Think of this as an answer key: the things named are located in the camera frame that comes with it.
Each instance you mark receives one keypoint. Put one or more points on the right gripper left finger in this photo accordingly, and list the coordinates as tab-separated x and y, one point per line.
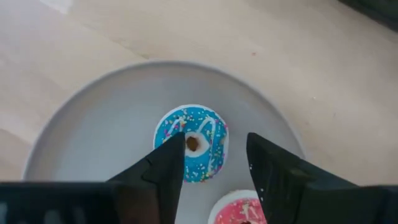
161	180

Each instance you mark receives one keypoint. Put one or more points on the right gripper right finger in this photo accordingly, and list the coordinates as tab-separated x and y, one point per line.
280	180

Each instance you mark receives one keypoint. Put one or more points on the small pink-glazed donut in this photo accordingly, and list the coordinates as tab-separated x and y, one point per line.
236	211

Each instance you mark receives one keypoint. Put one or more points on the small blue-glazed donut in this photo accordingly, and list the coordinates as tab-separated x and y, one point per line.
205	124

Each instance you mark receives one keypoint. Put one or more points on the grey round plate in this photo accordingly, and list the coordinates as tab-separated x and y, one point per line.
109	124

